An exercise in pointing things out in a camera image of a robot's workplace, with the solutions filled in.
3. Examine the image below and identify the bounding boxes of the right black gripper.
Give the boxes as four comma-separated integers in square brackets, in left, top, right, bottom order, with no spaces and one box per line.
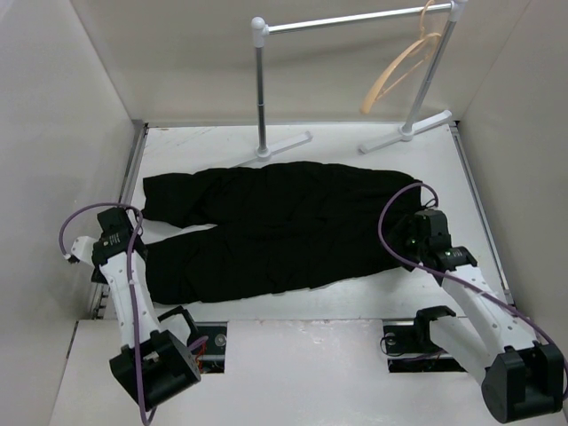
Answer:
[374,215,428,272]

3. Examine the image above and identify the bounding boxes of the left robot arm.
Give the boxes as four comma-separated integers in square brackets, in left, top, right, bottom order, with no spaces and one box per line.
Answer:
[91,207,201,414]

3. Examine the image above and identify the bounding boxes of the white clothes rack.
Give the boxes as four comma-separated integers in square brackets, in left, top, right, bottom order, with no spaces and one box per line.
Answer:
[238,1,467,167]

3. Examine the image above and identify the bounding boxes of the black trousers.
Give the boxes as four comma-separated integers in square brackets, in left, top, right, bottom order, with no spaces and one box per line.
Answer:
[143,162,422,304]

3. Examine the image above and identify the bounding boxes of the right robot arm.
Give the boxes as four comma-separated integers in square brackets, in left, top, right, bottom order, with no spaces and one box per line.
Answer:
[381,209,564,423]

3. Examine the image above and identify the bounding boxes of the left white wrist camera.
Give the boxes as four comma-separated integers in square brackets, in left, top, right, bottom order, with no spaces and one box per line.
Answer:
[65,236,97,266]

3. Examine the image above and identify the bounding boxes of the beige plastic hanger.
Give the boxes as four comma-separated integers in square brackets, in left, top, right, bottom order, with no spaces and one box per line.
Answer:
[359,1,442,115]

